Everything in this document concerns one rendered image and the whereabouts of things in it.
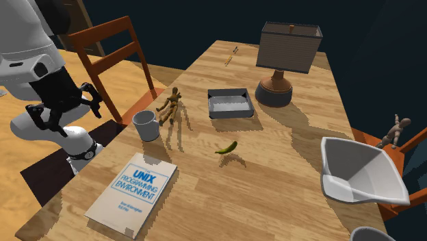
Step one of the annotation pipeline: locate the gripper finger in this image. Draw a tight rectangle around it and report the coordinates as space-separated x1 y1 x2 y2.
79 81 103 120
25 102 68 138

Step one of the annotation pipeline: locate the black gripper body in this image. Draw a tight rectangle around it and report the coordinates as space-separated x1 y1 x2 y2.
28 67 85 113

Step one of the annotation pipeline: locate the red-brown wooden chair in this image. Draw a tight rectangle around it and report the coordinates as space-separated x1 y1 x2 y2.
67 15 166 126

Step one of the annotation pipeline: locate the white mug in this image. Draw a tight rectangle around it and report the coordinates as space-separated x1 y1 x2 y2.
131 110 161 142

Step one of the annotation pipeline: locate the brown wooden mannequin figure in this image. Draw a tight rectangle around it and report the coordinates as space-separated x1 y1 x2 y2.
155 86 183 127

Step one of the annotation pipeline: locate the white book with blue print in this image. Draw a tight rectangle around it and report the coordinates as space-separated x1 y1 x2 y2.
83 152 179 240

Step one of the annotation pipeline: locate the grey rectangular tray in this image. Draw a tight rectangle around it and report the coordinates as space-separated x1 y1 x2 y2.
207 88 255 120

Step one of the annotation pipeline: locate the green banana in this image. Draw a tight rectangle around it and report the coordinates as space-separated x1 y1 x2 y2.
214 140 239 155

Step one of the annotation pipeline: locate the light wooden table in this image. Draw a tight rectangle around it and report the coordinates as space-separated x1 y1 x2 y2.
14 40 388 241

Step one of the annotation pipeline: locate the table lamp with grey shade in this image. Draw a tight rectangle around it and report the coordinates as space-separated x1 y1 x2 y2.
255 21 324 108

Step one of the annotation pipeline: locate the white angular bowl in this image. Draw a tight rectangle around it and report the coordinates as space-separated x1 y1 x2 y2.
320 136 411 206

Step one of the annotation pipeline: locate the grey mannequin figure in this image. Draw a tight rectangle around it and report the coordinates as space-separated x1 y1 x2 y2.
376 114 412 150

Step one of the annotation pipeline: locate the grey round bowl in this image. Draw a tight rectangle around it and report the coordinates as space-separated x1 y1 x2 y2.
349 226 397 241

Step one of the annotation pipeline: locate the orange wooden chair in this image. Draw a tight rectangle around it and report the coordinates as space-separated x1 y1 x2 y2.
350 127 427 222

